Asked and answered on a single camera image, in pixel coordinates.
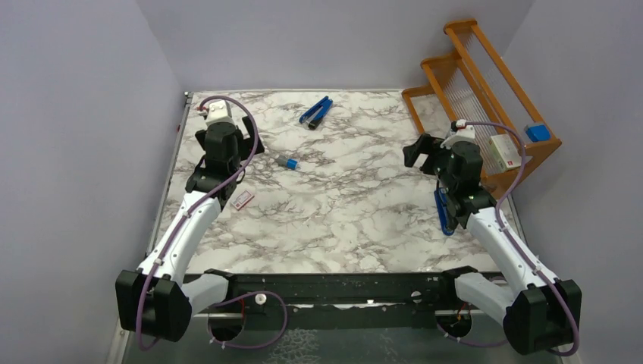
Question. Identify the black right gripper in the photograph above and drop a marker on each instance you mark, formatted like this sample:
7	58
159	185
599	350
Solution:
426	144

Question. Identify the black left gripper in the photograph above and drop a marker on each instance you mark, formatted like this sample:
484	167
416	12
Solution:
247	143

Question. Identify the blue black stapler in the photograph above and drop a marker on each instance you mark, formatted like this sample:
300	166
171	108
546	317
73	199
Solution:
314	116

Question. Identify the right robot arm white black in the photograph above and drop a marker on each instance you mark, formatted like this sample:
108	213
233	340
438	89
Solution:
536	309

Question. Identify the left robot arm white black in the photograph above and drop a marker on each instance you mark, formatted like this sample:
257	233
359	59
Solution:
154	299

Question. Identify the grey blue small cylinder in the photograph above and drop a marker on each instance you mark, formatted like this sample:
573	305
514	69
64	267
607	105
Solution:
286	162

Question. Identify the red white staple box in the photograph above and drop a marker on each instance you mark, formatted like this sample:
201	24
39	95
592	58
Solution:
242	200

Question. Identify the orange wooden tiered rack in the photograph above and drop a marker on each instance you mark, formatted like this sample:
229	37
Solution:
473	82

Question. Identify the white red carton box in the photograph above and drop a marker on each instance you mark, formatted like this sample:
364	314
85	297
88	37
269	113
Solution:
504	152

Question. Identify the blue block on rack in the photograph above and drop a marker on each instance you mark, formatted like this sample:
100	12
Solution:
537	132

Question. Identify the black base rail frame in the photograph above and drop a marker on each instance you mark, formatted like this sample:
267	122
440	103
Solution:
265	302

